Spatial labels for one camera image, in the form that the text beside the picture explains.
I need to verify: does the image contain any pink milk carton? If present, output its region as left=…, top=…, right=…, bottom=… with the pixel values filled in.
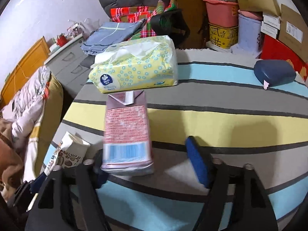
left=101, top=90, right=154, bottom=176

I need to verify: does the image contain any patterned crushed paper cup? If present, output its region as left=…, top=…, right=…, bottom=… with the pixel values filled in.
left=44, top=131, right=91, bottom=176

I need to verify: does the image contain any striped tablecloth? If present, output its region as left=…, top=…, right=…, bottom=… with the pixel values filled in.
left=42, top=47, right=308, bottom=231

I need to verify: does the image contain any floral bed quilt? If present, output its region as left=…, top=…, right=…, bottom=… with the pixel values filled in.
left=1, top=65, right=64, bottom=181

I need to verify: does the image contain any grey drawer cabinet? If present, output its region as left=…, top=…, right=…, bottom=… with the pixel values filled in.
left=44, top=34, right=90, bottom=98

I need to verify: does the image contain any dark blue glasses case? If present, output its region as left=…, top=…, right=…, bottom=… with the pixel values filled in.
left=254, top=59, right=296, bottom=90

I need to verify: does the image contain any yellow tissue pack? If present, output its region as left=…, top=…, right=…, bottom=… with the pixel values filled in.
left=89, top=35, right=178, bottom=93

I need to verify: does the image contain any wooden bed headboard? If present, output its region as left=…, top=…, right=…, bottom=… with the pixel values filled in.
left=1, top=36, right=50, bottom=109

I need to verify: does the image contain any yellow patterned box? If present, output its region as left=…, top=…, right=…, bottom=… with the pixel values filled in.
left=209, top=23, right=239, bottom=49

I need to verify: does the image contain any red gift box gold character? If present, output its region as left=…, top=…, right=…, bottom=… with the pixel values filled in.
left=260, top=35, right=307, bottom=81

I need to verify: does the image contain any red mug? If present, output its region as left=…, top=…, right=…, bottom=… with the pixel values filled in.
left=56, top=34, right=68, bottom=48

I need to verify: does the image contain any folded blue cloth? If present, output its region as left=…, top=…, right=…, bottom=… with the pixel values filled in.
left=81, top=19, right=146, bottom=56

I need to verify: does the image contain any black bag on chair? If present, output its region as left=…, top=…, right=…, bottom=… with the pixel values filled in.
left=150, top=9, right=190, bottom=49

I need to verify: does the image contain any white small box lower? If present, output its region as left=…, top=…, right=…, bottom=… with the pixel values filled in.
left=260, top=21, right=279, bottom=39

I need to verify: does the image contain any white small box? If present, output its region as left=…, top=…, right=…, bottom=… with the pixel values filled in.
left=263, top=13, right=281, bottom=30
left=260, top=21, right=279, bottom=39

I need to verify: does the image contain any lavender cylindrical container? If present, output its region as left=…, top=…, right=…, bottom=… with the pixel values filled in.
left=238, top=9, right=264, bottom=53

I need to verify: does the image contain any pink plastic bin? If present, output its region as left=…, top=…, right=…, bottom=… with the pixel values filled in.
left=203, top=0, right=239, bottom=28

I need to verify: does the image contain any white small box upper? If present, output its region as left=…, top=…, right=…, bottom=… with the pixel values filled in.
left=263, top=13, right=281, bottom=30

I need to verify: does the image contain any open cardboard box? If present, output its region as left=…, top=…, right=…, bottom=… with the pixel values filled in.
left=279, top=4, right=308, bottom=63

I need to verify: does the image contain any red plaid blanket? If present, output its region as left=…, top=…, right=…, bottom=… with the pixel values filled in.
left=110, top=0, right=179, bottom=41

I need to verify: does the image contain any wooden wardrobe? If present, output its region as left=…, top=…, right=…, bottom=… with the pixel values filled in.
left=177, top=0, right=207, bottom=49

